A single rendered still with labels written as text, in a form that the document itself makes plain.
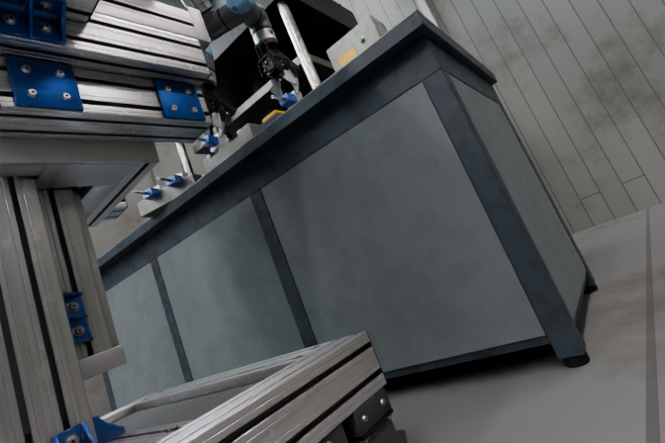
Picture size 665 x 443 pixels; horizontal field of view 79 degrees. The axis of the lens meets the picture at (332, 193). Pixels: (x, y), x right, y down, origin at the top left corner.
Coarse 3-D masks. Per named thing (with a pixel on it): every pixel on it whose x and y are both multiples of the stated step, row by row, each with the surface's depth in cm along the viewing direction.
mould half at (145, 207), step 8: (192, 176) 140; (200, 176) 144; (184, 184) 141; (160, 192) 144; (168, 192) 143; (176, 192) 142; (144, 200) 146; (152, 200) 145; (160, 200) 144; (168, 200) 143; (144, 208) 146; (152, 208) 145; (160, 208) 145; (144, 216) 147
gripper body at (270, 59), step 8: (272, 40) 136; (256, 48) 135; (264, 48) 136; (272, 48) 138; (264, 56) 133; (272, 56) 131; (280, 56) 135; (264, 64) 134; (272, 64) 132; (280, 64) 133; (264, 72) 134; (272, 72) 135; (280, 72) 137
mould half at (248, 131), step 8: (248, 128) 129; (256, 128) 131; (240, 136) 131; (248, 136) 129; (224, 144) 136; (232, 144) 133; (240, 144) 131; (224, 152) 136; (232, 152) 134; (208, 160) 141; (216, 160) 138; (208, 168) 141
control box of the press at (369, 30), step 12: (360, 24) 203; (372, 24) 199; (348, 36) 207; (360, 36) 203; (372, 36) 199; (336, 48) 211; (348, 48) 207; (360, 48) 203; (336, 60) 212; (348, 60) 207
